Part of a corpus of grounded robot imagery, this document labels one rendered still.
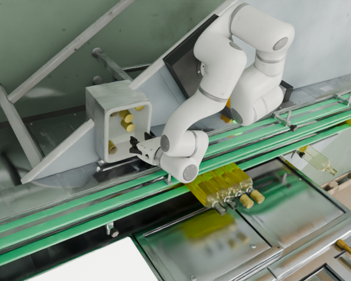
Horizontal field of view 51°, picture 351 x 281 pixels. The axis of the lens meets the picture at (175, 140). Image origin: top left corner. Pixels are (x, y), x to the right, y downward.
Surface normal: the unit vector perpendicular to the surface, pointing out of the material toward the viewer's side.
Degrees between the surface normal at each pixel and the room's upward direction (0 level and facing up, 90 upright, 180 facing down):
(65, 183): 90
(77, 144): 0
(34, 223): 90
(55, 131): 90
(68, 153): 0
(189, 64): 1
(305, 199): 90
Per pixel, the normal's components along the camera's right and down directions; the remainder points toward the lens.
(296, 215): 0.11, -0.80
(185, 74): 0.54, 0.56
